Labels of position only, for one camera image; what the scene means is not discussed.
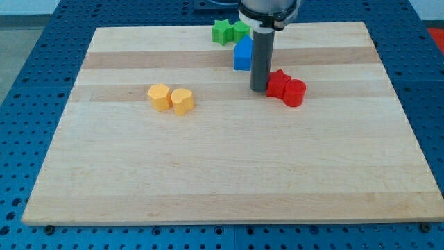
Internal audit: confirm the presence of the yellow heart block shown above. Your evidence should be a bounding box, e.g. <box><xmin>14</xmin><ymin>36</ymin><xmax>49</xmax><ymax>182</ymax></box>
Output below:
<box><xmin>171</xmin><ymin>88</ymin><xmax>194</xmax><ymax>116</ymax></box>

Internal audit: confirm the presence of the red star block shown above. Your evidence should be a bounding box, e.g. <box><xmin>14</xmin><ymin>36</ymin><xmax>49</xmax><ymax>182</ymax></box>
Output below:
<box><xmin>266</xmin><ymin>69</ymin><xmax>292</xmax><ymax>99</ymax></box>

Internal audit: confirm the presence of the yellow hexagon block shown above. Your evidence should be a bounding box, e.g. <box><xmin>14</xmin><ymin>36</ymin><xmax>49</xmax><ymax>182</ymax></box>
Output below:
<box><xmin>147</xmin><ymin>83</ymin><xmax>172</xmax><ymax>112</ymax></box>

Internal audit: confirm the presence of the blue pentagon house block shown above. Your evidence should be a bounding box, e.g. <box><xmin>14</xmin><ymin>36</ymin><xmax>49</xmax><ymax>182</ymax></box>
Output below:
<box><xmin>233</xmin><ymin>35</ymin><xmax>253</xmax><ymax>71</ymax></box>

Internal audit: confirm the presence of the red cylinder block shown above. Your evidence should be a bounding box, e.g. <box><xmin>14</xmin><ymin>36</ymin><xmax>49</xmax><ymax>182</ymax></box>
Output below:
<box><xmin>282</xmin><ymin>79</ymin><xmax>307</xmax><ymax>107</ymax></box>

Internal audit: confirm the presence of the green star block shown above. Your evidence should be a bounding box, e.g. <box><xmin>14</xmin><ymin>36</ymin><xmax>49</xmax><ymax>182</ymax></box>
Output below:
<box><xmin>212</xmin><ymin>19</ymin><xmax>234</xmax><ymax>45</ymax></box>

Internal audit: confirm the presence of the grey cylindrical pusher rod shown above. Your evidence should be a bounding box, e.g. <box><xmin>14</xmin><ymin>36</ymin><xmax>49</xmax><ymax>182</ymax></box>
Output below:
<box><xmin>250</xmin><ymin>31</ymin><xmax>275</xmax><ymax>92</ymax></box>

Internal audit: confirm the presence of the green round block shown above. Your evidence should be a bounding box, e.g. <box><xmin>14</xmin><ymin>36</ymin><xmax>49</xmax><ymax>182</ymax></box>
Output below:
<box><xmin>232</xmin><ymin>21</ymin><xmax>250</xmax><ymax>43</ymax></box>

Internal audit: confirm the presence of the wooden board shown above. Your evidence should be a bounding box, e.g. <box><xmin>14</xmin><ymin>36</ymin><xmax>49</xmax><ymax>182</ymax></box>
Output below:
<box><xmin>22</xmin><ymin>22</ymin><xmax>443</xmax><ymax>226</ymax></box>

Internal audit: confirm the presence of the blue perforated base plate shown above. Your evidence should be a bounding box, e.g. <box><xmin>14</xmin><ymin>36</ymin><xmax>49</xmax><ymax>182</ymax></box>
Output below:
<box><xmin>1</xmin><ymin>0</ymin><xmax>443</xmax><ymax>249</ymax></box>

